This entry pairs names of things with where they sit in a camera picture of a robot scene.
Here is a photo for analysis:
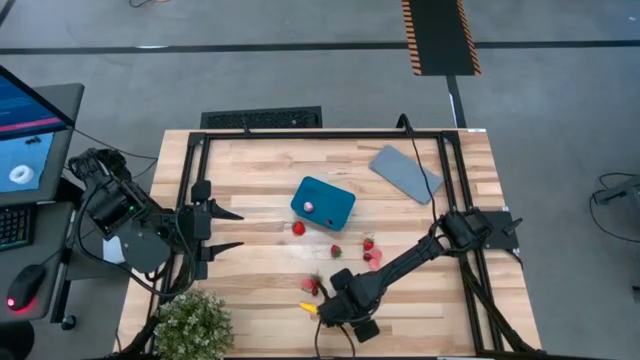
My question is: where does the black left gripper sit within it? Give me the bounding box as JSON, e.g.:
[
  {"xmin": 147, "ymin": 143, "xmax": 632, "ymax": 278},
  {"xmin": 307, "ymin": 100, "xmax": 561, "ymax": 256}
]
[{"xmin": 172, "ymin": 178, "xmax": 245, "ymax": 282}]

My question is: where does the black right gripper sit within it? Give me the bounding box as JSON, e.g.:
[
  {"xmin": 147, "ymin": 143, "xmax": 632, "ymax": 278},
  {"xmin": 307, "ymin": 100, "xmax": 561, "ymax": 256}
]
[{"xmin": 318, "ymin": 268, "xmax": 382, "ymax": 344}]

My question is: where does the teal plastic tupperware container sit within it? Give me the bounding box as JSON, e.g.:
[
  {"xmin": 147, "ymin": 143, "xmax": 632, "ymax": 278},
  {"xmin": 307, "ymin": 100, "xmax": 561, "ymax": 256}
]
[{"xmin": 290, "ymin": 175, "xmax": 357, "ymax": 233}]

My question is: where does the artificial green potted plant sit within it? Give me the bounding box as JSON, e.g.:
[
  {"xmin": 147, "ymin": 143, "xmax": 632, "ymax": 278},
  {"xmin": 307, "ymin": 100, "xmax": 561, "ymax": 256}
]
[{"xmin": 152, "ymin": 287, "xmax": 236, "ymax": 360}]

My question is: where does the white box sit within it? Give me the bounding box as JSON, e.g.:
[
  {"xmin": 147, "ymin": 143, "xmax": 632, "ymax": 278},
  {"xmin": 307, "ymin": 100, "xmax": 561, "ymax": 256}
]
[{"xmin": 102, "ymin": 234, "xmax": 126, "ymax": 265}]

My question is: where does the grey folded cloth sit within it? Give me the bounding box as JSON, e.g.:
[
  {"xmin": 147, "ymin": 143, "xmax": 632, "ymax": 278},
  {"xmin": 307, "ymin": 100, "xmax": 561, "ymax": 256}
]
[{"xmin": 368, "ymin": 144, "xmax": 445, "ymax": 206}]

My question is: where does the grey computer desk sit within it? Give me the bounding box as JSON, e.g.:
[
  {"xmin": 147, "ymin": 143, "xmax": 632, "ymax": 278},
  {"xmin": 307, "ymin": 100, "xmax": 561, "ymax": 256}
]
[{"xmin": 0, "ymin": 199, "xmax": 81, "ymax": 324}]

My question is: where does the black computer mouse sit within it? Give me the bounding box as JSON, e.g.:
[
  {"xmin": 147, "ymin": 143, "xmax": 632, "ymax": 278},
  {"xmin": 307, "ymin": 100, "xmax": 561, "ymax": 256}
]
[{"xmin": 5, "ymin": 263, "xmax": 49, "ymax": 315}]

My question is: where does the black keyboard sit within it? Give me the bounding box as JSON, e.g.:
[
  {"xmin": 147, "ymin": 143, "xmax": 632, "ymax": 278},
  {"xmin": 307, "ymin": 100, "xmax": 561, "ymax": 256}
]
[{"xmin": 0, "ymin": 204, "xmax": 34, "ymax": 251}]

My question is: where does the computer monitor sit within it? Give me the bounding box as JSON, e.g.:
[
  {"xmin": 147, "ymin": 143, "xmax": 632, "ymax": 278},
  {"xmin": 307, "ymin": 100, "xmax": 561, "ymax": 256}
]
[{"xmin": 0, "ymin": 64, "xmax": 85, "ymax": 207}]

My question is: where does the black chair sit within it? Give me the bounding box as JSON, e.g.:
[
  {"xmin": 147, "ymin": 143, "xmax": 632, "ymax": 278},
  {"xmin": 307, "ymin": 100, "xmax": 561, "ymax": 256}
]
[{"xmin": 0, "ymin": 322, "xmax": 35, "ymax": 360}]

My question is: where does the black mat with orange stripes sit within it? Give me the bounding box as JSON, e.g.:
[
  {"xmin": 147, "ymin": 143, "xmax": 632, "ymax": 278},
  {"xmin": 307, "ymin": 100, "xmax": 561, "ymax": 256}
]
[{"xmin": 400, "ymin": 0, "xmax": 483, "ymax": 77}]

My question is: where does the grey floor stand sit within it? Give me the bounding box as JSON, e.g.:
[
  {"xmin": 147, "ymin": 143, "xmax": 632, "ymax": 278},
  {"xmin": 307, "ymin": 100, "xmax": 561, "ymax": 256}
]
[{"xmin": 593, "ymin": 175, "xmax": 640, "ymax": 205}]

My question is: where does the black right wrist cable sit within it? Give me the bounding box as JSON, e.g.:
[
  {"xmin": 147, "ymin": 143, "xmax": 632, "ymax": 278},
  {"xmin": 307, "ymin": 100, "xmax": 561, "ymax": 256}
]
[{"xmin": 313, "ymin": 319, "xmax": 357, "ymax": 360}]

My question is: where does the black monitor cable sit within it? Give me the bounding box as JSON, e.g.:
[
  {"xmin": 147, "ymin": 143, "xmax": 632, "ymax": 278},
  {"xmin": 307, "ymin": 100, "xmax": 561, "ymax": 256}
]
[{"xmin": 73, "ymin": 128, "xmax": 159, "ymax": 162}]

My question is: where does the black aluminium table frame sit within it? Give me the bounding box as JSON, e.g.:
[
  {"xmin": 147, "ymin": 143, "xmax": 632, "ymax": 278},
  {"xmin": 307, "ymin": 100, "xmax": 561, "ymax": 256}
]
[{"xmin": 169, "ymin": 128, "xmax": 544, "ymax": 360}]

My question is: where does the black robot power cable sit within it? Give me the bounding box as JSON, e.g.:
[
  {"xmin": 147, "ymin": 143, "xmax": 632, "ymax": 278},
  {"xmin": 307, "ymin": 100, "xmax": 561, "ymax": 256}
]
[{"xmin": 396, "ymin": 113, "xmax": 441, "ymax": 224}]

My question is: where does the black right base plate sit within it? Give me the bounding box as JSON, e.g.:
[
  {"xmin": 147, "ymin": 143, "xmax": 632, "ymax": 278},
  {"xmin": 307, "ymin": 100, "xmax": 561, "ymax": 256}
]
[{"xmin": 479, "ymin": 209, "xmax": 525, "ymax": 251}]

